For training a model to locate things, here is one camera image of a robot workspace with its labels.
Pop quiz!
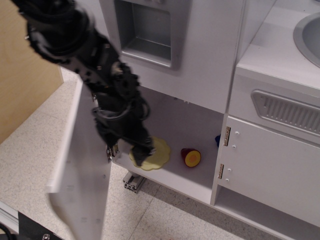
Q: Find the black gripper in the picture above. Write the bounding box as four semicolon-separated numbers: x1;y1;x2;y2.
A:
92;92;156;167

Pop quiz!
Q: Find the white fridge door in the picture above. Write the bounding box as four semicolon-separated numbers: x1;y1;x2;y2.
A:
46;80;112;240

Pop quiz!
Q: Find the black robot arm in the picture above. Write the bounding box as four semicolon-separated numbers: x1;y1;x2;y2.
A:
15;0;155;166

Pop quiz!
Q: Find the white toy fridge cabinet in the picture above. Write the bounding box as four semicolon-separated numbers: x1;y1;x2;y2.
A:
98;0;273;207

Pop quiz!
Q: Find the yellow toy plate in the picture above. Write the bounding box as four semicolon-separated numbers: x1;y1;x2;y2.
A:
129;136;171;171

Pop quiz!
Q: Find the silver door hinge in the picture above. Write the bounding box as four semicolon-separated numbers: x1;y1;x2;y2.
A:
105;142;120;163

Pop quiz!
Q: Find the red toy fruit half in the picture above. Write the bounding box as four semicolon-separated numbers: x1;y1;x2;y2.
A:
180;148;202;168

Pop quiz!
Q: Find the blue toy item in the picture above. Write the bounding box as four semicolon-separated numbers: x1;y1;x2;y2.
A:
215;134;221;147

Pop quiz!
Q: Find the lower brass hinge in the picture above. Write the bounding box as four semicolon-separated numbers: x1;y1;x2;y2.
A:
217;163;224;179

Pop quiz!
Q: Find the brass hinge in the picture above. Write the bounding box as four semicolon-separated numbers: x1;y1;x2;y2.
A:
223;126;231;147
217;163;224;179

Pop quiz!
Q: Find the upper brass hinge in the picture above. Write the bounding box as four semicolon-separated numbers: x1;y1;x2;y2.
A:
223;126;231;147

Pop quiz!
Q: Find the silver ice dispenser panel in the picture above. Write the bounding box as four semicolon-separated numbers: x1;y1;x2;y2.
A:
99;0;192;70

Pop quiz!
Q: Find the white toy kitchen counter unit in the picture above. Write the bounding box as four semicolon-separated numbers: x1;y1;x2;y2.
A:
210;0;320;240

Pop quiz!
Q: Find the light wooden board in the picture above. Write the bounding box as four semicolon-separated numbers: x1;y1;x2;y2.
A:
0;0;63;142

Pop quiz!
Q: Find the white cabinet door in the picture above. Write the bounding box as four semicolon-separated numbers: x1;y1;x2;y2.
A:
217;117;320;226

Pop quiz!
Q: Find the grey vent grille panel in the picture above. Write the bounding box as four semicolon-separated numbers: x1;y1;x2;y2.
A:
250;89;320;136

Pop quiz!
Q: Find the grey toy sink basin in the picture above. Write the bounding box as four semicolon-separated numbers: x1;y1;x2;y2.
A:
293;12;320;68

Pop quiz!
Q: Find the aluminium extrusion rail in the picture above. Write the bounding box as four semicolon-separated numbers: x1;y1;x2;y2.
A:
122;171;146;194

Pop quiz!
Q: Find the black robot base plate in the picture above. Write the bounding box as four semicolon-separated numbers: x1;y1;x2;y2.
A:
0;211;63;240

